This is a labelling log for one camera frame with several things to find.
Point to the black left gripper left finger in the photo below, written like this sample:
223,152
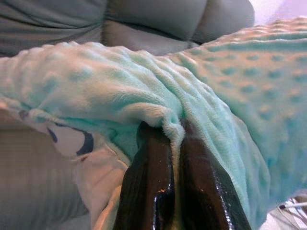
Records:
148,182

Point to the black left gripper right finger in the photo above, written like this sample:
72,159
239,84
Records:
204,187

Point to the mint green fluffy pillow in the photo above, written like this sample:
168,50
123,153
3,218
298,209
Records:
120,91

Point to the dark green leather sofa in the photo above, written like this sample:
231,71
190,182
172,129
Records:
60,24

